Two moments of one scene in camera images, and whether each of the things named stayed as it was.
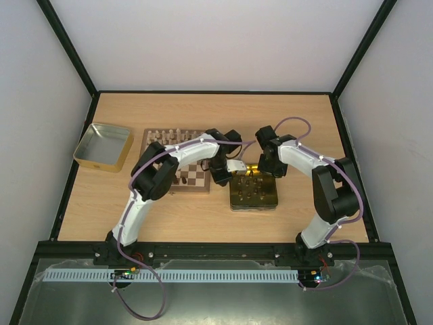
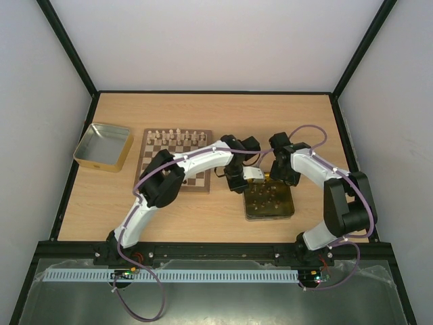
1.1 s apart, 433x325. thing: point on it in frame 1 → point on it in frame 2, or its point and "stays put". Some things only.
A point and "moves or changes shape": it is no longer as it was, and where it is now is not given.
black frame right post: (383, 12) stays put
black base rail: (291, 252) stays put
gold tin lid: (104, 147) stays put
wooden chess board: (191, 177) stays put
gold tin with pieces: (252, 190) moves or changes shape
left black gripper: (219, 180) → (236, 187)
